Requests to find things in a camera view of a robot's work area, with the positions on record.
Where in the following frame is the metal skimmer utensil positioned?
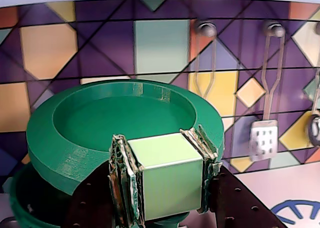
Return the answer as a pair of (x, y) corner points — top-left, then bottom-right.
(194, 32), (218, 101)

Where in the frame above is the green round lid with handle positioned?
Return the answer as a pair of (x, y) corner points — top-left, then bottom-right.
(26, 79), (225, 226)

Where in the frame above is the blue stove burner grate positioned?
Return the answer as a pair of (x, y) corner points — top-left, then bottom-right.
(271, 199), (320, 225)

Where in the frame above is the blue toy play kitchen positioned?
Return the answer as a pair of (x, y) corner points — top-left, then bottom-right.
(0, 0), (320, 228)

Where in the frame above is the green cylindrical container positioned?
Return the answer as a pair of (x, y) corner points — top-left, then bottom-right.
(2, 161), (191, 228)

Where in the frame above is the metal ladle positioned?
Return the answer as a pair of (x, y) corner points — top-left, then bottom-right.
(307, 70), (320, 148)

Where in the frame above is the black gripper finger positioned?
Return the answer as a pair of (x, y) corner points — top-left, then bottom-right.
(208, 162), (288, 228)
(62, 159), (118, 228)

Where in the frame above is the metal slotted spatula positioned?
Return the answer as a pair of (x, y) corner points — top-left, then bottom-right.
(248, 34), (286, 163)

